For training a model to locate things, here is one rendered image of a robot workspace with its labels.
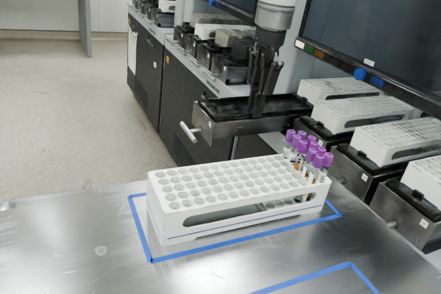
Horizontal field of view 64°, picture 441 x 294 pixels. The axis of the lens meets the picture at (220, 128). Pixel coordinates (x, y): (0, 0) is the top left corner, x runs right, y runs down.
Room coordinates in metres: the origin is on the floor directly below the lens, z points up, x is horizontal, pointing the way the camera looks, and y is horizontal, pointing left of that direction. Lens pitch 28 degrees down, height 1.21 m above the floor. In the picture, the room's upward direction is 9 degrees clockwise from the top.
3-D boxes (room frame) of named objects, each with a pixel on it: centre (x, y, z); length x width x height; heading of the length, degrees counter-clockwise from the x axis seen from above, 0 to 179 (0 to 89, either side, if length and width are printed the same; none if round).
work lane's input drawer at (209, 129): (1.01, -0.22, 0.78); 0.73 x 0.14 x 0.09; 121
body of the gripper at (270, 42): (0.88, -0.08, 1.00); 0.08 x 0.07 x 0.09; 31
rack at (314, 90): (1.11, -0.38, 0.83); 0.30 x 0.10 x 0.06; 121
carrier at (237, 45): (1.37, -0.03, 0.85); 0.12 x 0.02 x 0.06; 31
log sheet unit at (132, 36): (2.48, 0.74, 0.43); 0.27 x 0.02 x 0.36; 31
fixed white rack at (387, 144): (0.81, -0.47, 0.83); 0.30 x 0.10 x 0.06; 121
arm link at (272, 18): (0.88, -0.08, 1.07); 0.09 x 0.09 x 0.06
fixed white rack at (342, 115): (0.94, -0.40, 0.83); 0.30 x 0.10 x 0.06; 121
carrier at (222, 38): (1.50, 0.05, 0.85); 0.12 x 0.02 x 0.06; 31
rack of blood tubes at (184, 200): (0.47, -0.05, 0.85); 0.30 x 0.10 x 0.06; 118
